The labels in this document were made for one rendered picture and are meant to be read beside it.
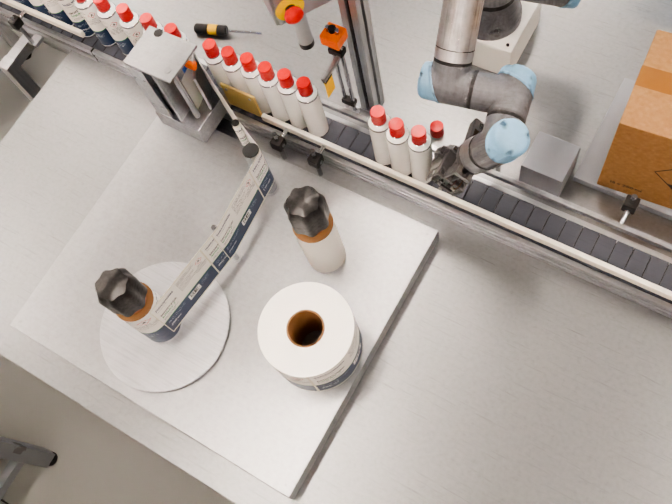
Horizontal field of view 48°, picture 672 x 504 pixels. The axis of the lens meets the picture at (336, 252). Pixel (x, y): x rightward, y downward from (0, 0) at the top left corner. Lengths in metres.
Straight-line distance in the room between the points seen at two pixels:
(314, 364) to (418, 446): 0.31
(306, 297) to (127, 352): 0.46
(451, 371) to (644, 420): 0.40
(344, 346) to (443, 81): 0.55
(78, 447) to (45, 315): 0.96
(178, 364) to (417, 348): 0.54
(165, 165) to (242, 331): 0.49
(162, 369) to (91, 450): 1.07
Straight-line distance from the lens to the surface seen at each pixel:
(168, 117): 1.95
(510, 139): 1.42
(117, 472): 2.73
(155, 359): 1.76
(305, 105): 1.75
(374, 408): 1.68
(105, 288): 1.53
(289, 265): 1.75
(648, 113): 1.63
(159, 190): 1.93
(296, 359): 1.52
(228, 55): 1.81
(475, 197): 1.77
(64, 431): 2.84
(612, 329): 1.74
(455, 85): 1.49
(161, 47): 1.80
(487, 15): 1.88
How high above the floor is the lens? 2.48
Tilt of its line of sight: 67 degrees down
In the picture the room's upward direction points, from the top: 22 degrees counter-clockwise
